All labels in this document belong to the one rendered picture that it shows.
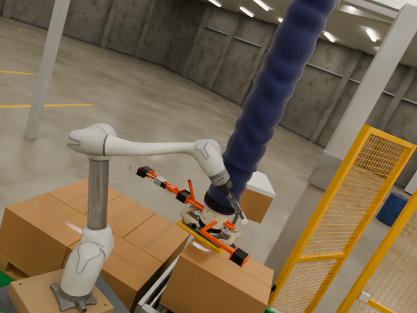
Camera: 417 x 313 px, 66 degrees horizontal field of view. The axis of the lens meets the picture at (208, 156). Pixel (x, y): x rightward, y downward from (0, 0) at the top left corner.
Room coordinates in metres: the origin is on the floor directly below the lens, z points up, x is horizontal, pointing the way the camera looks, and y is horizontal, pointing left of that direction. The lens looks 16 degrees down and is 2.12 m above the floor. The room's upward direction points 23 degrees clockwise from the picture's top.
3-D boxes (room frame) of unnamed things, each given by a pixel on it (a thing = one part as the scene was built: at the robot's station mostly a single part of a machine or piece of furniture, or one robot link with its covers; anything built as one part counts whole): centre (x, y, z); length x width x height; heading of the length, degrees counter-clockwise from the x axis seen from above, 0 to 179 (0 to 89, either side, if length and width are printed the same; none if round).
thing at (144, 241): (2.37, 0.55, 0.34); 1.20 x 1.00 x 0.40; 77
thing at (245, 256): (1.55, -0.37, 1.21); 0.09 x 0.08 x 0.05; 158
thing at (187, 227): (1.82, -0.15, 1.10); 0.34 x 0.10 x 0.05; 68
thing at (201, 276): (1.86, -0.41, 0.75); 0.60 x 0.40 x 0.40; 78
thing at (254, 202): (3.66, -0.62, 0.82); 0.60 x 0.40 x 0.40; 8
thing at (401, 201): (8.00, -4.88, 0.39); 0.52 x 0.51 x 0.77; 148
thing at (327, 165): (2.66, -0.97, 1.62); 0.20 x 0.05 x 0.30; 77
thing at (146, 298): (1.94, -0.04, 0.58); 0.70 x 0.03 x 0.06; 167
